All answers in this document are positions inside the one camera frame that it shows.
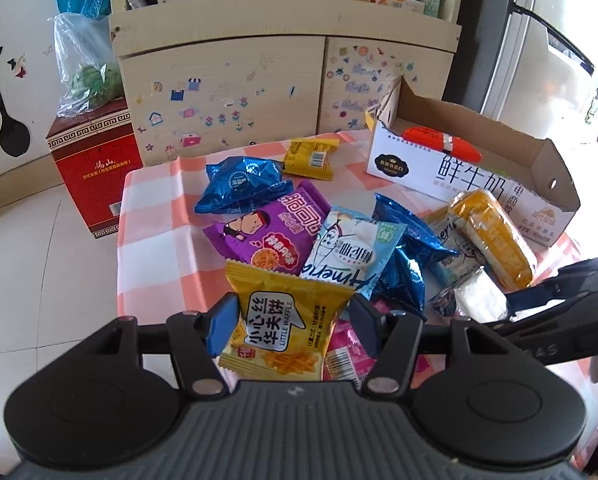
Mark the yellow little waffle packet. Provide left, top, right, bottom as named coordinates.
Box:
left=218, top=260, right=354, bottom=382

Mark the light blue ameria packet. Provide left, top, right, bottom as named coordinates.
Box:
left=424, top=208, right=485, bottom=286
left=300, top=206, right=405, bottom=299

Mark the blue foil snack bag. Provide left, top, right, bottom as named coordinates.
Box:
left=195, top=156, right=293, bottom=214

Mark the silver foil packet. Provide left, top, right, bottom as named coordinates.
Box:
left=429, top=266, right=508, bottom=323

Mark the pink snack packet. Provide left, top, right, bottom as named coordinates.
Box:
left=320, top=299, right=432, bottom=392

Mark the dark blue foil bag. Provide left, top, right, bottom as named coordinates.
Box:
left=372, top=193, right=451, bottom=320

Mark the pink white checkered tablecloth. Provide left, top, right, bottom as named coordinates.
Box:
left=115, top=128, right=598, bottom=470

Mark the purple noodle snack packet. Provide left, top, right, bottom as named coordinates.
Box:
left=203, top=180, right=330, bottom=275

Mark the long yellow cake packet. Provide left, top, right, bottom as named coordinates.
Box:
left=448, top=190, right=538, bottom=292

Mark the white cardboard milk box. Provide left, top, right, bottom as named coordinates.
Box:
left=366, top=77, right=581, bottom=247

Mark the small yellow snack packet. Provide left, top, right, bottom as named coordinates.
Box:
left=282, top=138, right=339, bottom=181

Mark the orange snack packet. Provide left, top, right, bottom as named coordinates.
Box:
left=402, top=126, right=482, bottom=164

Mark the red gift box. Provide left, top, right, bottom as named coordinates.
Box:
left=46, top=98, right=142, bottom=238

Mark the beige wooden cabinet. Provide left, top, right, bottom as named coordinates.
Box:
left=110, top=0, right=460, bottom=166

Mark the clear plastic bag with greens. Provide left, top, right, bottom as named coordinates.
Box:
left=52, top=13, right=123, bottom=118

